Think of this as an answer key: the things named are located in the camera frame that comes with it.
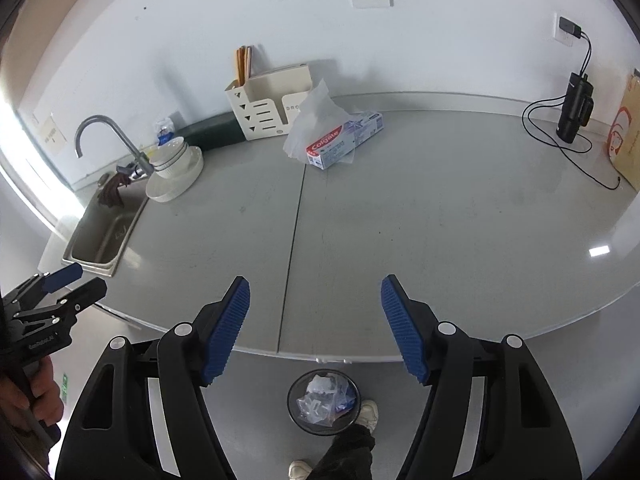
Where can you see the wooden chopstick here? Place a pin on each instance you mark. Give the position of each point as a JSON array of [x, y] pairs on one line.
[[248, 62], [241, 67]]

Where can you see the black upright device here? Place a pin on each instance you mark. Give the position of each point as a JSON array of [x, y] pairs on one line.
[[575, 105]]

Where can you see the clear plastic wrap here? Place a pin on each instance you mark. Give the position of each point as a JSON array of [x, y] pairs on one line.
[[320, 400]]

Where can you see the steel sink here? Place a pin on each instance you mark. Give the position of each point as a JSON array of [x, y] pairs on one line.
[[100, 235]]

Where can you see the black charger plug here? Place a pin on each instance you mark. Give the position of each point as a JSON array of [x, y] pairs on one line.
[[570, 26]]

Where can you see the black mesh trash bin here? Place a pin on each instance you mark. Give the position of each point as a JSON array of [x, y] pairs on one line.
[[320, 430]]

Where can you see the toothpaste box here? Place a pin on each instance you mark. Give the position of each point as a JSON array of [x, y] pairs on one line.
[[345, 142]]

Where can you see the person's left hand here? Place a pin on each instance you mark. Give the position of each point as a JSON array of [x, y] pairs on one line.
[[47, 395]]

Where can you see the brown paper bag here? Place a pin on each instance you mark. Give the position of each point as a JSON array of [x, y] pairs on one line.
[[627, 150]]

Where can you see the white ribbed bowl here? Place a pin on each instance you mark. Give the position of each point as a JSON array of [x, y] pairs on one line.
[[172, 167], [172, 146]]

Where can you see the blue label packet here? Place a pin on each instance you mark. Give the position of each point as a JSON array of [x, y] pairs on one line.
[[164, 132]]

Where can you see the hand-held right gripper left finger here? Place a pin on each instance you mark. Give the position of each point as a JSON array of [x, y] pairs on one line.
[[227, 330]]

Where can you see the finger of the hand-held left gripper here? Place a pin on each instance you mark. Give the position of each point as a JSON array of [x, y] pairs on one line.
[[85, 294], [62, 276]]

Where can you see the person's black pants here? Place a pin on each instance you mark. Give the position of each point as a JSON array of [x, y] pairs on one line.
[[345, 455]]

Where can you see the dark green splash guard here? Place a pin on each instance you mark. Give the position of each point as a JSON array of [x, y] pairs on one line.
[[215, 132]]

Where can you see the paper wall notice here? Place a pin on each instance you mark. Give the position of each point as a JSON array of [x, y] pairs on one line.
[[54, 135]]

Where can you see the brown cloth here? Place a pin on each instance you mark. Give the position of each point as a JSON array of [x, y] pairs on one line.
[[112, 192]]

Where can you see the translucent white plastic bag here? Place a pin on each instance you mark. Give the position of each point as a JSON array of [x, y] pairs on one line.
[[315, 110]]

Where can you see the green floor sticker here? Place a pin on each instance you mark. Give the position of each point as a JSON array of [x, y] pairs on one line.
[[66, 387]]

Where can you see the white dish tray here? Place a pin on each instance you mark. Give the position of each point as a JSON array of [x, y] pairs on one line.
[[172, 190]]

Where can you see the cream utensil holder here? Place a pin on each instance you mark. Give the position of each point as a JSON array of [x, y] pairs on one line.
[[260, 105]]

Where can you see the white wall socket with charger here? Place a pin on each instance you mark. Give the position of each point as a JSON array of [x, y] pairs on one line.
[[562, 41]]

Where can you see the metal faucet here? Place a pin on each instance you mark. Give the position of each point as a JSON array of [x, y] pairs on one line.
[[97, 121]]

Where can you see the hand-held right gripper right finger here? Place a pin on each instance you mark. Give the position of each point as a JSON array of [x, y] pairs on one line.
[[402, 330]]

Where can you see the white sneaker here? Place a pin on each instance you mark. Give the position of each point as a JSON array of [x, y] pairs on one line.
[[369, 414], [300, 471]]

